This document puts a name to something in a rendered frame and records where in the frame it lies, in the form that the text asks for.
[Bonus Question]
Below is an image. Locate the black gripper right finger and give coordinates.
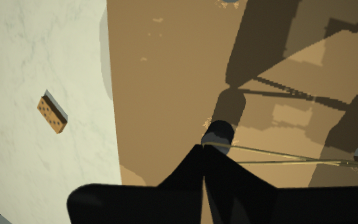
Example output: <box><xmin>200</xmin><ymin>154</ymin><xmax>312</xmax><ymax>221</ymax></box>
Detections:
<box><xmin>204</xmin><ymin>144</ymin><xmax>358</xmax><ymax>224</ymax></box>

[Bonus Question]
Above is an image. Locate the tan rubber band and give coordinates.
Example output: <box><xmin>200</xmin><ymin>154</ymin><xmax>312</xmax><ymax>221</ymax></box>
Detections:
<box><xmin>202</xmin><ymin>142</ymin><xmax>358</xmax><ymax>168</ymax></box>

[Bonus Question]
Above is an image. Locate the wooden domino tile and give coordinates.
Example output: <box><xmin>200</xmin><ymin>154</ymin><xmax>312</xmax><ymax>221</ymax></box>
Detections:
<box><xmin>37</xmin><ymin>96</ymin><xmax>68</xmax><ymax>134</ymax></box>

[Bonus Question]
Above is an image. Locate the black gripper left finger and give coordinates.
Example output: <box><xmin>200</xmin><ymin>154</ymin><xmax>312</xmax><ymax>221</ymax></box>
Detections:
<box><xmin>66</xmin><ymin>144</ymin><xmax>205</xmax><ymax>224</ymax></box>

